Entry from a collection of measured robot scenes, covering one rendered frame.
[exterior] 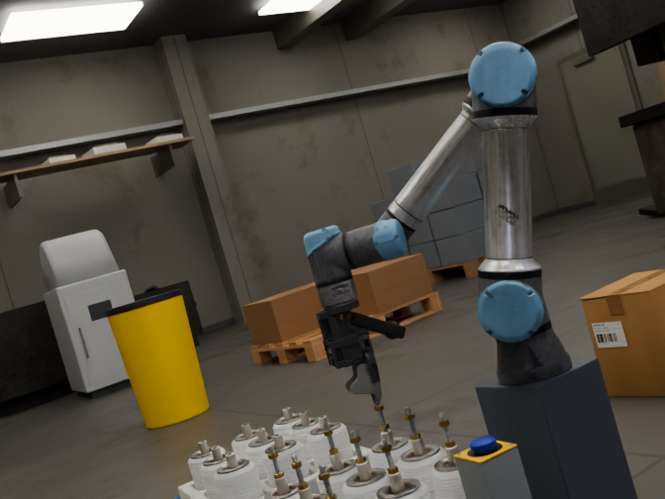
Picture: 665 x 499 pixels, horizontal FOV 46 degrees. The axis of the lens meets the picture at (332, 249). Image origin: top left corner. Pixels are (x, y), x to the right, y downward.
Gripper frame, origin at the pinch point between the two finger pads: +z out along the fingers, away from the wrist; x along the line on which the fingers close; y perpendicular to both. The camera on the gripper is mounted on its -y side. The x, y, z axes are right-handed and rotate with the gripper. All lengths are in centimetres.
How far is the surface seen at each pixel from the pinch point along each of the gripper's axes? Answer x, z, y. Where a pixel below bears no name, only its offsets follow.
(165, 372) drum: -246, 9, 48
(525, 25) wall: -922, -252, -571
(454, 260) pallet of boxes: -491, 18, -203
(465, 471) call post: 40.3, 5.8, -1.0
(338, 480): 7.3, 10.7, 13.3
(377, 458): 2.9, 10.6, 4.3
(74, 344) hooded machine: -462, -9, 113
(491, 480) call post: 44.7, 6.7, -3.0
